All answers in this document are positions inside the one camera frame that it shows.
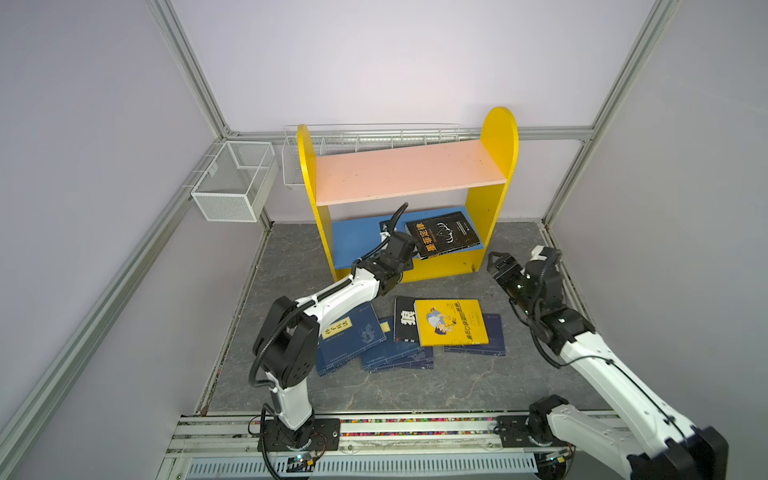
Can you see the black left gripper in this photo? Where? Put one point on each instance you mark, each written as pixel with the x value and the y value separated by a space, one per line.
pixel 409 264

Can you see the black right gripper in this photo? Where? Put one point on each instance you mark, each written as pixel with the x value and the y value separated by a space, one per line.
pixel 512 273

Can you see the black book with yellow title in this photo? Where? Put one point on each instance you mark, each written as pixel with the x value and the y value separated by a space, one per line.
pixel 443 234

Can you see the dark wolf cover book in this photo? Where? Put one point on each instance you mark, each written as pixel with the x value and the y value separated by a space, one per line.
pixel 405 320

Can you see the yellow cartoon cover book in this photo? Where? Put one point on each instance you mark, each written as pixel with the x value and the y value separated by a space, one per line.
pixel 450 322

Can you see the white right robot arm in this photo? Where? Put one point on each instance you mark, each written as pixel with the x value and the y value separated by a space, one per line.
pixel 660 443

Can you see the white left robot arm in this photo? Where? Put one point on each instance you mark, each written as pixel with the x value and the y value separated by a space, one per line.
pixel 285 348

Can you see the yellow wooden bookshelf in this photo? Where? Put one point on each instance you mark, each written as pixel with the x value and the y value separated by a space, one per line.
pixel 483 168

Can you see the white mesh basket left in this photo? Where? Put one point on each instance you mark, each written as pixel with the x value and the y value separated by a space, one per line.
pixel 236 183

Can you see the white wire basket rear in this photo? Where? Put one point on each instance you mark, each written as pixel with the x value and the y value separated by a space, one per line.
pixel 337 139

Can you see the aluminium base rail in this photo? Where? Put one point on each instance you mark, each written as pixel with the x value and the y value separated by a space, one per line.
pixel 435 445

